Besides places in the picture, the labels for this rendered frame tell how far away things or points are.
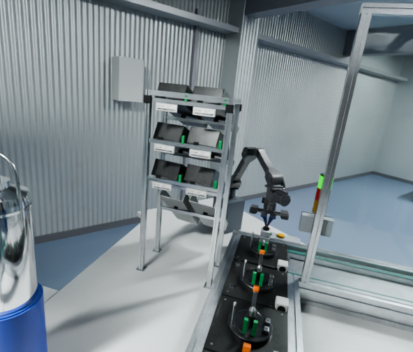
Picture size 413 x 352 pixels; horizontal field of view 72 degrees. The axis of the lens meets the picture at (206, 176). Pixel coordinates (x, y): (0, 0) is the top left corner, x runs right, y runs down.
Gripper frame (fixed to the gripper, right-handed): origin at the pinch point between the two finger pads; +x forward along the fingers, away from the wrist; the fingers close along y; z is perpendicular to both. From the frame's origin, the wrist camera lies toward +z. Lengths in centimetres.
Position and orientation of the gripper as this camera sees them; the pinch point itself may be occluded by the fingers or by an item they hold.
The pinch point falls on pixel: (267, 221)
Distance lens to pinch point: 145.6
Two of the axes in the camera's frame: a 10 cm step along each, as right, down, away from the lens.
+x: -1.0, 9.5, 2.8
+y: -9.6, -1.6, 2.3
